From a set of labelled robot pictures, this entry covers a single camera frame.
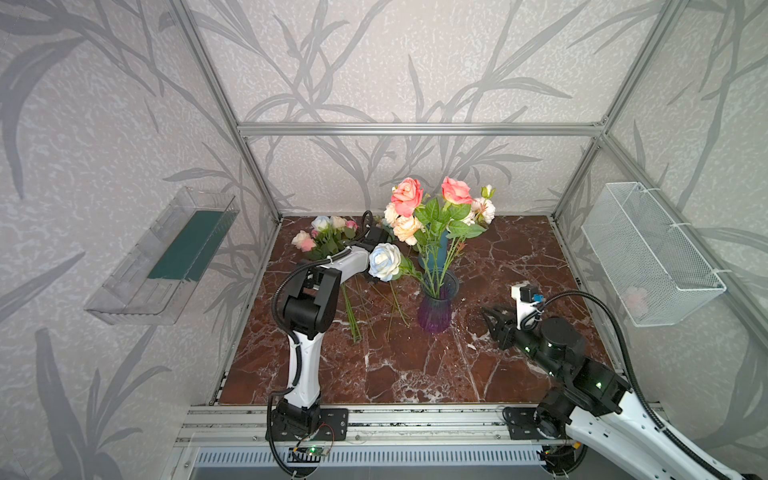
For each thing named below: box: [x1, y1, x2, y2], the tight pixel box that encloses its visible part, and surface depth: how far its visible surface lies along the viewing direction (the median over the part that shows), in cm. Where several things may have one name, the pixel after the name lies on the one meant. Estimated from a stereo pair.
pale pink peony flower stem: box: [462, 184, 496, 226], surface depth 71 cm
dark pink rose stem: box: [390, 177, 439, 297], surface depth 66 cm
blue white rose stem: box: [368, 243, 430, 295], surface depth 63 cm
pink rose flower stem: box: [434, 176, 473, 297], surface depth 66 cm
